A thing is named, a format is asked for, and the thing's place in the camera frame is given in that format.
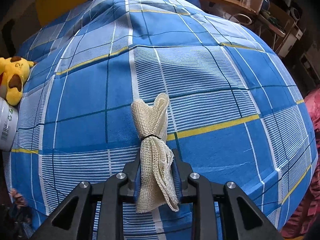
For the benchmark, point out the white cabinet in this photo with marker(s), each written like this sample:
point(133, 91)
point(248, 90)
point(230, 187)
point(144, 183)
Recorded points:
point(290, 40)

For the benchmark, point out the yellow bear plush red shirt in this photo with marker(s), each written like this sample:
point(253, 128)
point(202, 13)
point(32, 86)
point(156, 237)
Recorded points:
point(17, 90)

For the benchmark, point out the white fan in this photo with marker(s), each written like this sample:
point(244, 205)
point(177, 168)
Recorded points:
point(295, 12)

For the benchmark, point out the blue ball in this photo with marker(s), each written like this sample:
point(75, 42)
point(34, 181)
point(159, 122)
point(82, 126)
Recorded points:
point(265, 3)

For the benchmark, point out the yellow and blue headboard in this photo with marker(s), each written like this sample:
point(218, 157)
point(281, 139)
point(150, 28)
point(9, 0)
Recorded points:
point(60, 2)

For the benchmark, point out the large white tin can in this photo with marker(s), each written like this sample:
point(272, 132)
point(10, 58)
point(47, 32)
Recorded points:
point(7, 127)

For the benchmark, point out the beige mesh cloth bundle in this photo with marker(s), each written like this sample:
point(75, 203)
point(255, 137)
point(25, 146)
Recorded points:
point(152, 167)

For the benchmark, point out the blue plaid blanket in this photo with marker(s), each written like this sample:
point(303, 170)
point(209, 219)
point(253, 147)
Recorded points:
point(212, 92)

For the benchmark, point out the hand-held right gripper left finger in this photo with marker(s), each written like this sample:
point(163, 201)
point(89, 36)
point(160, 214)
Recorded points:
point(132, 180)

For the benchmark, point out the wooden chair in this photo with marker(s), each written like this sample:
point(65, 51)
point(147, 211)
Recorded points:
point(277, 15)

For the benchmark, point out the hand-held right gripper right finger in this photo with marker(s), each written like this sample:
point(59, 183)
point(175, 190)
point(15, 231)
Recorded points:
point(178, 177)

